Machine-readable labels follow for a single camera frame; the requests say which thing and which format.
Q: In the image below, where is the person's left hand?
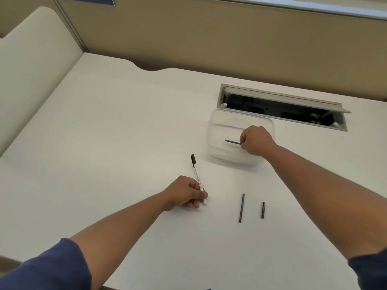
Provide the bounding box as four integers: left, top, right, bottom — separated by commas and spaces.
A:
162, 176, 209, 212

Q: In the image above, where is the person's right hand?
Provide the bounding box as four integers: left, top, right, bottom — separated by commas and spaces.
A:
240, 125, 277, 157

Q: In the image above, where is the white pen with black cap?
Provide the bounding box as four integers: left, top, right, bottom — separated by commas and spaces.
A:
190, 154, 207, 205

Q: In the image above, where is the person's right forearm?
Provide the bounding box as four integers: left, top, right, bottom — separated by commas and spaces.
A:
265, 144, 387, 260

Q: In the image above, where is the person's left forearm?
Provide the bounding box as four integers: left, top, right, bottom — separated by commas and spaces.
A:
70, 192, 169, 290

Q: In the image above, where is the clear plastic container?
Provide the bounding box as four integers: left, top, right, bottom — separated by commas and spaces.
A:
207, 109, 276, 165

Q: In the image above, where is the beige partition panel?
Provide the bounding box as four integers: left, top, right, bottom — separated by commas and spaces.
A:
51, 0, 387, 101

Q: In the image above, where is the person's left blue sleeve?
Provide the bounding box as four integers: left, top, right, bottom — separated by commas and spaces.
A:
0, 238, 92, 290

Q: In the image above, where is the person's blue sleeve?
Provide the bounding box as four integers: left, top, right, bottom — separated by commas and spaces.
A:
348, 248, 387, 290
0, 238, 92, 290

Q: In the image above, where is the person's right blue sleeve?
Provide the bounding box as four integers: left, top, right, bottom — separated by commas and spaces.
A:
348, 248, 387, 290

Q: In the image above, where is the cream neighbouring desk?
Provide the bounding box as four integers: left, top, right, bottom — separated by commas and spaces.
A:
0, 6, 84, 157

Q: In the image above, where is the grey desk cable hatch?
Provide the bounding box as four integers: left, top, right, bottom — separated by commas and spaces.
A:
218, 83, 352, 132

